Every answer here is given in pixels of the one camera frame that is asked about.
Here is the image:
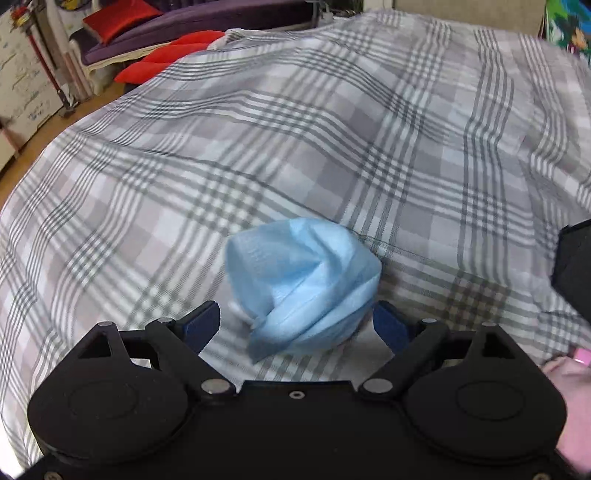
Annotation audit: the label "red stick vacuum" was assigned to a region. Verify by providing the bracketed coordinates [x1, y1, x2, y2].
[9, 0, 79, 118]

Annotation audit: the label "beige headboard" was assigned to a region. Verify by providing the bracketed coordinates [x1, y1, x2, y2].
[397, 0, 546, 37]

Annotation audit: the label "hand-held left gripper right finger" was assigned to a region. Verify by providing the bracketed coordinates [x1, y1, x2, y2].
[358, 300, 519, 403]

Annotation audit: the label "blue face mask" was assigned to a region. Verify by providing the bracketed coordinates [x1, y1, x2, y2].
[225, 218, 383, 363]

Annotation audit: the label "grey plaid blanket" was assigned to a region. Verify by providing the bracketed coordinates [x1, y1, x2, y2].
[0, 9, 591, 467]

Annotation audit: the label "person's right hand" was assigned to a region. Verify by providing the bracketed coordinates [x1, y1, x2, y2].
[539, 347, 591, 468]

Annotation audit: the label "purple sofa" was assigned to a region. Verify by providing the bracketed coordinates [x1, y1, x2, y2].
[69, 0, 324, 70]

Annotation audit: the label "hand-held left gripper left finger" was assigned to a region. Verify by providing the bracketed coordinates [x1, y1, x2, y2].
[76, 300, 237, 403]

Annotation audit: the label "white cabinet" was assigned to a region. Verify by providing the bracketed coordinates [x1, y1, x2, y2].
[0, 9, 65, 139]

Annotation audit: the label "cartoon printed poster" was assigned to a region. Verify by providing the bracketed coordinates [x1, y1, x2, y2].
[545, 0, 591, 58]

